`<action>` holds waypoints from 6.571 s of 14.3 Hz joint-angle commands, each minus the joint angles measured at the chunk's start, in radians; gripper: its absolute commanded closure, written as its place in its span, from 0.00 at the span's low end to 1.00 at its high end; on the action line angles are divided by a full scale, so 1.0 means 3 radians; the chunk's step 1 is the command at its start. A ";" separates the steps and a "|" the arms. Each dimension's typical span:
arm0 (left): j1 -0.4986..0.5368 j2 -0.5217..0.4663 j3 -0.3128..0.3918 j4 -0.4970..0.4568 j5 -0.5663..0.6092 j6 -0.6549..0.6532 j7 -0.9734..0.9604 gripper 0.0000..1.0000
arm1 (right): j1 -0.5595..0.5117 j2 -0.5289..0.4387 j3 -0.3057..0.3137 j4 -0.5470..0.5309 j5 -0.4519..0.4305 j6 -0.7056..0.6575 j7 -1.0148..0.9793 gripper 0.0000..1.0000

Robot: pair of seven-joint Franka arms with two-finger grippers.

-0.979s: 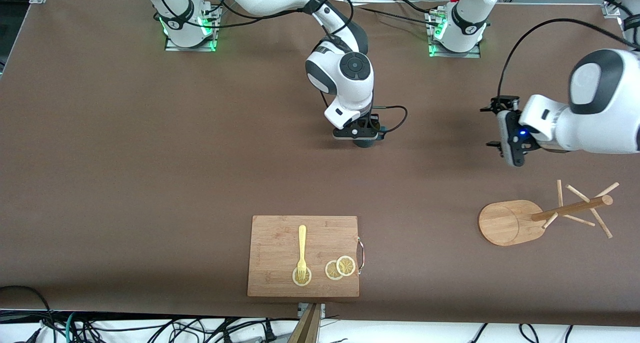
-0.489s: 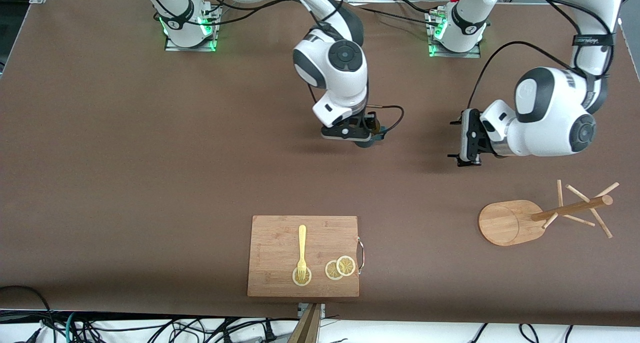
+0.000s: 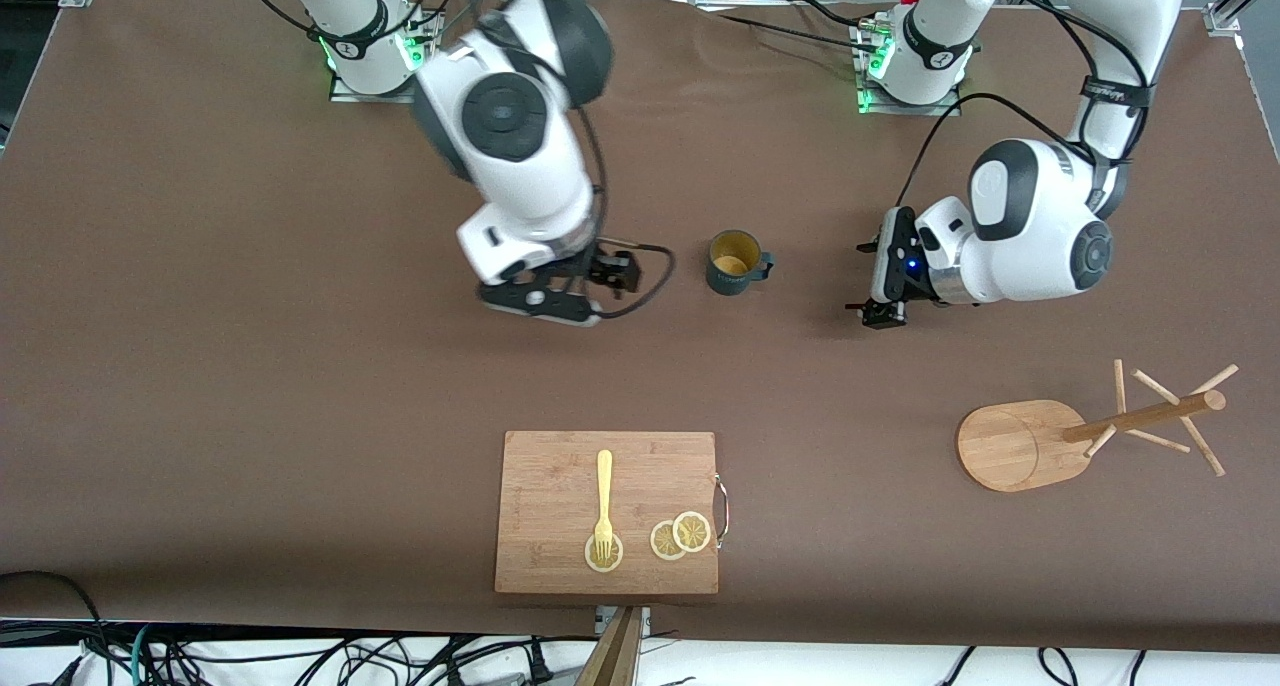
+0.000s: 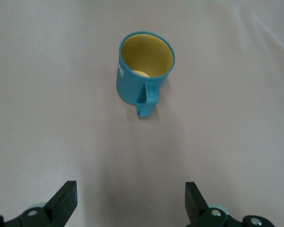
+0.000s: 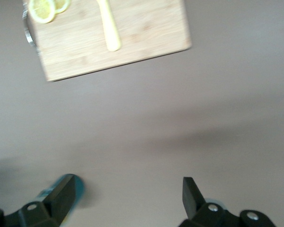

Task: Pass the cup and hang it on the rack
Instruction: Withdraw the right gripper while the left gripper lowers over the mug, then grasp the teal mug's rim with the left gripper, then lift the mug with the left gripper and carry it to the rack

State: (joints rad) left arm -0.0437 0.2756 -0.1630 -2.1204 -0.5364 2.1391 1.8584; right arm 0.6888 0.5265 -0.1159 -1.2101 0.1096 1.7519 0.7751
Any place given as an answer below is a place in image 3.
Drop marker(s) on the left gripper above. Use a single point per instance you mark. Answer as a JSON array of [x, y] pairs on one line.
[[903, 288]]

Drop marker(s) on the lemon slice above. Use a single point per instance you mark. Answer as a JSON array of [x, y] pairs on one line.
[[692, 531], [662, 542], [592, 562]]

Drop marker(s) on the bamboo cutting board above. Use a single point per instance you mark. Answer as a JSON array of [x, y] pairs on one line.
[[560, 486]]

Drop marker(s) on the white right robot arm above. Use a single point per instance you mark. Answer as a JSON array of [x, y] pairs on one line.
[[515, 116]]

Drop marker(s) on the yellow plastic fork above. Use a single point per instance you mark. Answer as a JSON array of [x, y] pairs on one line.
[[604, 486]]

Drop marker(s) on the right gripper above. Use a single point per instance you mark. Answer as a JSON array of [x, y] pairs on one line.
[[603, 269]]

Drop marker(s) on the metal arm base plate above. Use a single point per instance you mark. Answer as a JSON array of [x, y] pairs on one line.
[[950, 108], [345, 88]]

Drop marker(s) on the wooden camera post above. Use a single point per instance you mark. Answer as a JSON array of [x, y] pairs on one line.
[[612, 656]]

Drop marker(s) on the wooden mug rack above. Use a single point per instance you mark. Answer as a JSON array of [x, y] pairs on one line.
[[1020, 446]]

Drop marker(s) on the teal mug yellow inside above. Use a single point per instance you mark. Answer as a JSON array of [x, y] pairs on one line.
[[735, 266]]

